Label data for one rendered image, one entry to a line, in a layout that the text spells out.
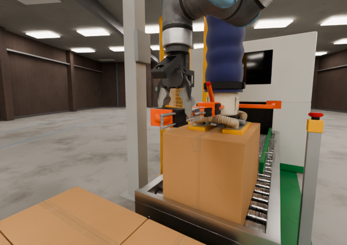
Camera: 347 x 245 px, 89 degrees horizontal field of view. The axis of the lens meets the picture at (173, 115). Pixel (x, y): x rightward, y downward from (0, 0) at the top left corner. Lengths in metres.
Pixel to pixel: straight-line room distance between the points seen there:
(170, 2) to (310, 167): 1.14
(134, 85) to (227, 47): 1.12
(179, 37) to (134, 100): 1.40
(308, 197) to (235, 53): 0.95
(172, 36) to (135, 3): 1.54
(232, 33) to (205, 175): 0.71
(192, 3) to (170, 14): 0.07
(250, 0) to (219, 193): 0.72
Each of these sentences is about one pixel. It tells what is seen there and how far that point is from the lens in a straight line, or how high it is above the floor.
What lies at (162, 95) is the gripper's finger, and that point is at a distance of 0.55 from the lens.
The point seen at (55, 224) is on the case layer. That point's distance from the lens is 1.11.
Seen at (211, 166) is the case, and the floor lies 0.83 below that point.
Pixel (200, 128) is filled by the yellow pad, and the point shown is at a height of 0.96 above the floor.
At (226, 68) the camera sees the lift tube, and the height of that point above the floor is 1.28.
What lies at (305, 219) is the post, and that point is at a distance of 1.46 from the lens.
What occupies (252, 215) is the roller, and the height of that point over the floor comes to 0.54.
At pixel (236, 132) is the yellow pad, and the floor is 0.96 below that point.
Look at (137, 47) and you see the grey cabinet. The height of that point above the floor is 1.60.
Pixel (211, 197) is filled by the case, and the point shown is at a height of 0.68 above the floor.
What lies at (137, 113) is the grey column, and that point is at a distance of 1.87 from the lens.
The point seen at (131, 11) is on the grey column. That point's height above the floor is 1.95.
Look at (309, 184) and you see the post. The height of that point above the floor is 0.62.
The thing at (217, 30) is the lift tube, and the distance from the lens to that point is 1.05.
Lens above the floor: 1.14
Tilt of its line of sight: 7 degrees down
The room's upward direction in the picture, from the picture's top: straight up
